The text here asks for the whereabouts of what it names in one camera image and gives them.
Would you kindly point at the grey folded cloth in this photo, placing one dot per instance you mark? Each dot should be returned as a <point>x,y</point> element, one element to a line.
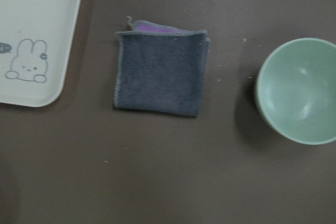
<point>160,68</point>

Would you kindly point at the green bowl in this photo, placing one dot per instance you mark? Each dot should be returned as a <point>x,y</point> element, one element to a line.
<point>295,91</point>

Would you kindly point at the cream tray with rabbit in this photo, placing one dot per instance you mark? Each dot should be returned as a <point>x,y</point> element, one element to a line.
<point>36,39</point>

